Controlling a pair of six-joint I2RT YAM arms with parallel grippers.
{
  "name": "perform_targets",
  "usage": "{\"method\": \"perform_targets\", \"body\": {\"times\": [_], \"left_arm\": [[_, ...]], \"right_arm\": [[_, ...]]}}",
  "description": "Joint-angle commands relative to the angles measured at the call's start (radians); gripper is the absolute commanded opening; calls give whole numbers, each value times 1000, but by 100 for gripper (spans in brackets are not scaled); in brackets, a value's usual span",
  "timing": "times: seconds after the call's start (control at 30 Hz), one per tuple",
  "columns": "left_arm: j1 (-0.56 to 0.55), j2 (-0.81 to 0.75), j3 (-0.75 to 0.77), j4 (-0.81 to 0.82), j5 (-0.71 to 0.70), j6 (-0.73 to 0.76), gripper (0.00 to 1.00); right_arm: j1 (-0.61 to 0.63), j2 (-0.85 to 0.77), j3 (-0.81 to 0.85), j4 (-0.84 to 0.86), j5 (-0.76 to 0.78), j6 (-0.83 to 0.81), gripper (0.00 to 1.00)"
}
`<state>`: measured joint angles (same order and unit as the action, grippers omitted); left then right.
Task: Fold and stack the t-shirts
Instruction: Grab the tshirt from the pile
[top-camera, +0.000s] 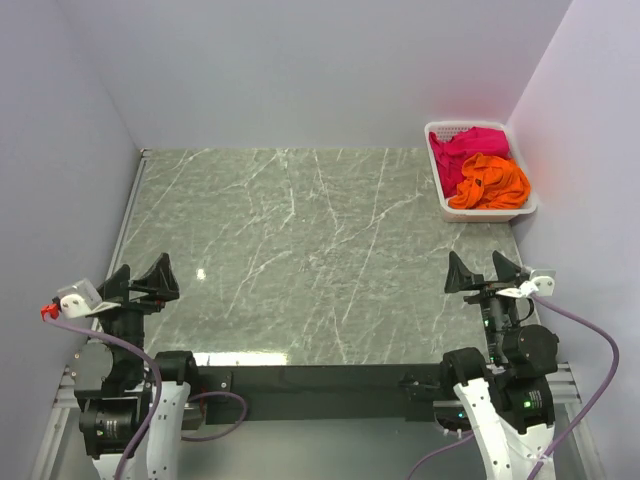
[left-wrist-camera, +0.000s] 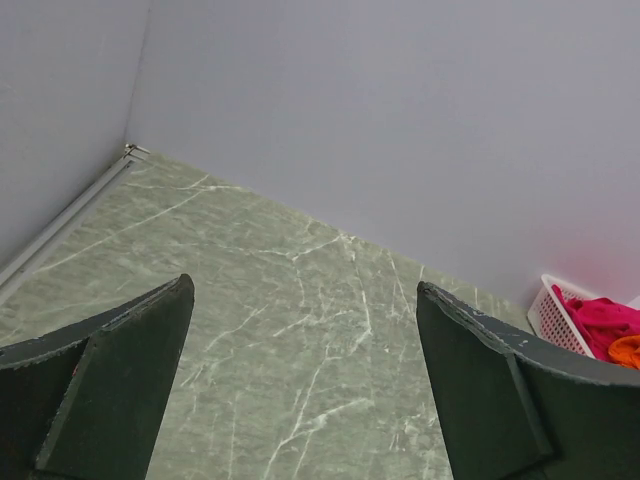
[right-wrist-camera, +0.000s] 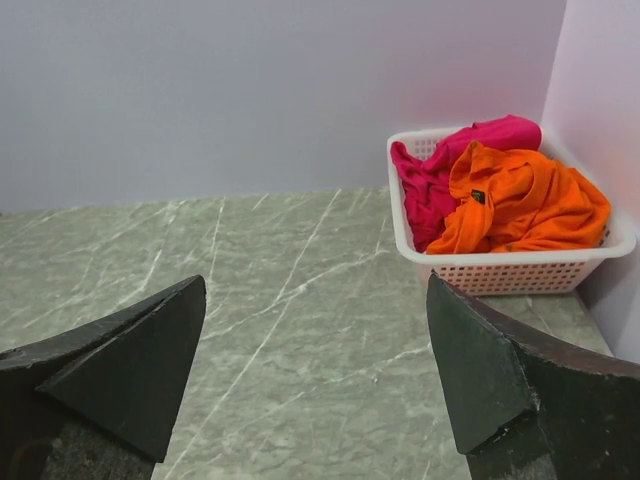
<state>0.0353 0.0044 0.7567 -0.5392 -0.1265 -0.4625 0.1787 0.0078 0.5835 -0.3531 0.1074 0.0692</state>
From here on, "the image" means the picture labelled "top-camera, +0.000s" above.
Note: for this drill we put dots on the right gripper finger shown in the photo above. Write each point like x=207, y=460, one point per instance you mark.
x=459, y=277
x=506, y=270

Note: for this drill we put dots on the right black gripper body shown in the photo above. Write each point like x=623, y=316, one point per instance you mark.
x=498, y=311

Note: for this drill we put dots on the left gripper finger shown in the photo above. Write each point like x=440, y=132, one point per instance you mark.
x=159, y=283
x=116, y=287

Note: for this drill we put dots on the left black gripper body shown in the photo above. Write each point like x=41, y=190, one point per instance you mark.
x=126, y=321

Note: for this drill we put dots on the orange t shirt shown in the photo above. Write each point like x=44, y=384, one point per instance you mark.
x=491, y=183

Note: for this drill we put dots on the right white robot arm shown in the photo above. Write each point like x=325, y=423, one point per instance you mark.
x=505, y=394

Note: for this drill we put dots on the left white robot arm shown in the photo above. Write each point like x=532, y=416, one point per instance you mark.
x=130, y=413

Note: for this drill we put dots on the white laundry basket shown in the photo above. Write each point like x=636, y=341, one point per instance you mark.
x=445, y=130

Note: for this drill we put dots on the black base beam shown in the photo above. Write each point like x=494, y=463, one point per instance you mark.
x=331, y=392

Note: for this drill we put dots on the pink t shirt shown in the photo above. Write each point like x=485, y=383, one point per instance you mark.
x=450, y=155

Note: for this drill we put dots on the aluminium frame rail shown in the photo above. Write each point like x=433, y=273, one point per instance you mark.
x=563, y=385

